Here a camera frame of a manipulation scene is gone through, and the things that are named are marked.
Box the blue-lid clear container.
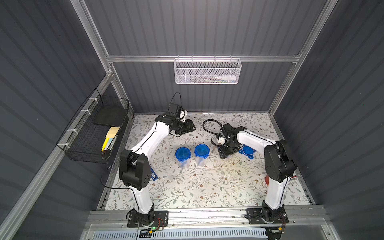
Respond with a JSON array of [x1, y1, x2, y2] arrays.
[[175, 147, 191, 169], [194, 144, 210, 167]]

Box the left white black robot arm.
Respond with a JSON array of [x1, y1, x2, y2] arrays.
[[119, 110, 196, 215]]

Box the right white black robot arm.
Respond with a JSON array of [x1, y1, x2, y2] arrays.
[[218, 124, 297, 211]]

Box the red pencil cup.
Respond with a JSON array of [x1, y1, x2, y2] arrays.
[[265, 176, 270, 186]]

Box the white tube in basket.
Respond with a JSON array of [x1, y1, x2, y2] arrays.
[[215, 75, 237, 82]]

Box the yellow sticky notes pad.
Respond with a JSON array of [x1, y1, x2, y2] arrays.
[[106, 127, 120, 139]]

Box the black notebook in basket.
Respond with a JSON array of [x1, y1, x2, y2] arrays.
[[93, 106, 127, 127]]

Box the yellow marker in basket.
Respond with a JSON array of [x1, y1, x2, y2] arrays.
[[102, 138, 110, 152]]

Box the white ventilated front panel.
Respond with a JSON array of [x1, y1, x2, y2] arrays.
[[91, 227, 268, 240]]

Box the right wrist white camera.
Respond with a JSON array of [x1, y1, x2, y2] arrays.
[[217, 136, 226, 145]]

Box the white wire mesh basket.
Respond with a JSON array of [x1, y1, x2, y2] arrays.
[[173, 58, 242, 85]]

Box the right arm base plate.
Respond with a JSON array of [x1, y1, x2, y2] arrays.
[[245, 207, 289, 226]]

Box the black wire wall basket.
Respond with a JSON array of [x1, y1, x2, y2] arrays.
[[57, 90, 130, 164]]

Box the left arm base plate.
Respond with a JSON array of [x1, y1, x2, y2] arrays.
[[126, 209, 169, 228]]

